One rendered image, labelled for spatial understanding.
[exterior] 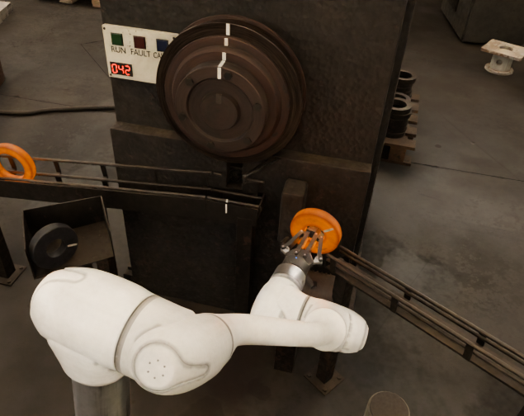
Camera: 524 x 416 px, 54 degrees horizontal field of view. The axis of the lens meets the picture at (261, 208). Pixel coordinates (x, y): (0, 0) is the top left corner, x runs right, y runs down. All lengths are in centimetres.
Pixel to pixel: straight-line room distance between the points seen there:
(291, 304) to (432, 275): 156
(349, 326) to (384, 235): 167
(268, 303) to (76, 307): 58
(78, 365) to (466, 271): 228
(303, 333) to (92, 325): 48
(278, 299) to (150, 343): 60
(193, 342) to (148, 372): 7
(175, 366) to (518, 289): 233
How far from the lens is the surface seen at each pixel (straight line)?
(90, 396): 99
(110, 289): 85
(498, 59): 520
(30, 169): 224
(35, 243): 178
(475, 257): 298
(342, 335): 127
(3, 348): 249
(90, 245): 191
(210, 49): 157
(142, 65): 187
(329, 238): 157
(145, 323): 81
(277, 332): 109
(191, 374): 79
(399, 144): 347
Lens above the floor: 186
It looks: 39 degrees down
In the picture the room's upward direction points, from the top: 4 degrees clockwise
